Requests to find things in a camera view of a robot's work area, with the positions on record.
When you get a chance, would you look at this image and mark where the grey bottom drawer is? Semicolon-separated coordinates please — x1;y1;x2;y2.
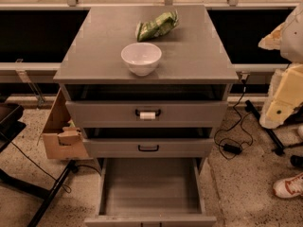
84;158;216;227

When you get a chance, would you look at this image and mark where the grey drawer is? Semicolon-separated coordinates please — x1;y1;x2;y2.
66;101;227;128
84;158;216;227
83;138;214;158

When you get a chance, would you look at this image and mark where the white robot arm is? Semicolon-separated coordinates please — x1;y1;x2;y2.
258;3;303;129

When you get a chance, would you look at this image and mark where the grey top drawer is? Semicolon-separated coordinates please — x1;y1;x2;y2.
66;101;227;128

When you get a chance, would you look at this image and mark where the grey drawer cabinet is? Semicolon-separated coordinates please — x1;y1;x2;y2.
52;4;240;163

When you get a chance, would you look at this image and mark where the grey middle drawer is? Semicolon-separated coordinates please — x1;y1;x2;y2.
83;138;214;158

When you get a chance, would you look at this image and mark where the white ceramic bowl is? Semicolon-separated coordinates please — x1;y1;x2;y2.
121;43;162;77

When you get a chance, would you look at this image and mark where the green snack bag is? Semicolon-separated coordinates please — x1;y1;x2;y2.
135;11;179;43

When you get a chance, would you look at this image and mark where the brown cardboard box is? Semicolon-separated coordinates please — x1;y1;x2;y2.
42;91;89;160

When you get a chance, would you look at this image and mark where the black stand right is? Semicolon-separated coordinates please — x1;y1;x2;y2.
244;99;303;157

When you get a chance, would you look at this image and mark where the black stand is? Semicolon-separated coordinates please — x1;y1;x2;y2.
244;99;303;157
0;160;78;227

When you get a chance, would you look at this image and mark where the black stand left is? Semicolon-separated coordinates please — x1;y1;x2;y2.
0;160;78;227

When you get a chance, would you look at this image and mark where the black tray left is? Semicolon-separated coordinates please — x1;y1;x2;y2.
0;103;26;152

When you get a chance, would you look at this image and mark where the white and red sneaker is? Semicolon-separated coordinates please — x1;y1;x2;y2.
273;173;303;199

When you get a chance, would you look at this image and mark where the black power adapter with cable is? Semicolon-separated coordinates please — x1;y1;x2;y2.
214;82;254;160

